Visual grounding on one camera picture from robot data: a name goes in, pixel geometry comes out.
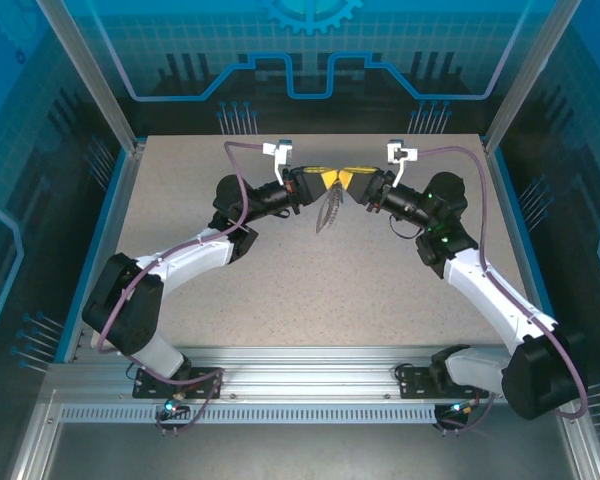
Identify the dark teal keyring with clips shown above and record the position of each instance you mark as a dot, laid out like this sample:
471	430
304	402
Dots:
332	207

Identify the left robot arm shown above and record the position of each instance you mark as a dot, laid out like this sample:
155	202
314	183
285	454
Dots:
190	260

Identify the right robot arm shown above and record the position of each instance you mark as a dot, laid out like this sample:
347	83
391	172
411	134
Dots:
480	290

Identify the blue table edge trim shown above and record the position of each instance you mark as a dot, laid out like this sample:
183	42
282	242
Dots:
112	192

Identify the grey metal sheet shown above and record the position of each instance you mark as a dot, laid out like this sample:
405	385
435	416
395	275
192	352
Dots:
305	450

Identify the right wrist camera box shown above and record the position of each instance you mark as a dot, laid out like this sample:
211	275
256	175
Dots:
397	152

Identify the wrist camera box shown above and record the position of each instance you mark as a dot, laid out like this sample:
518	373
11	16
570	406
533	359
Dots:
397	152
280	150

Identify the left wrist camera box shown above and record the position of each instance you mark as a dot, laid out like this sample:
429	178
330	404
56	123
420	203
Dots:
280	150

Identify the aluminium side rail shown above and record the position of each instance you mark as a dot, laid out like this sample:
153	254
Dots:
501	192
122	192

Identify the wide aluminium extrusion rail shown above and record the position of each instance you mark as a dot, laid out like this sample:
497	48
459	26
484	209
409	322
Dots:
305	370

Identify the aluminium frame post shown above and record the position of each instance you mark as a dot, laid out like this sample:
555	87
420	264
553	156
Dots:
91	75
527	75

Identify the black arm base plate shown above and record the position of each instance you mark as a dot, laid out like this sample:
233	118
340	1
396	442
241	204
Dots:
150	390
415	387

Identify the aluminium frame bar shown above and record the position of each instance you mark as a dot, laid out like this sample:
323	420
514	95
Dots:
36	440
586	440

